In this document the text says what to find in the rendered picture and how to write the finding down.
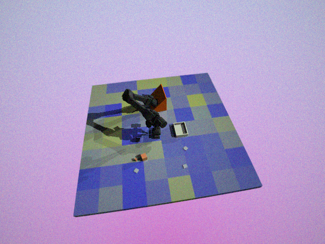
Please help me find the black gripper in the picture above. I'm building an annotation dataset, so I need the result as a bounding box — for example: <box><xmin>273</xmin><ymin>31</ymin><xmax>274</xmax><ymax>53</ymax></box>
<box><xmin>152</xmin><ymin>123</ymin><xmax>161</xmax><ymax>136</ymax></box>

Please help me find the white rectangular tray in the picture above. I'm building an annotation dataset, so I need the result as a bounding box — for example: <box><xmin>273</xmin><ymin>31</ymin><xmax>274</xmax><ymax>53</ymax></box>
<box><xmin>173</xmin><ymin>122</ymin><xmax>188</xmax><ymax>138</ymax></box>

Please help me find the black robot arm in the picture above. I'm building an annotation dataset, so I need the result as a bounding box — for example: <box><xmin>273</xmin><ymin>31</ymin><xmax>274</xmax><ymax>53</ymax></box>
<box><xmin>122</xmin><ymin>89</ymin><xmax>167</xmax><ymax>128</ymax></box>

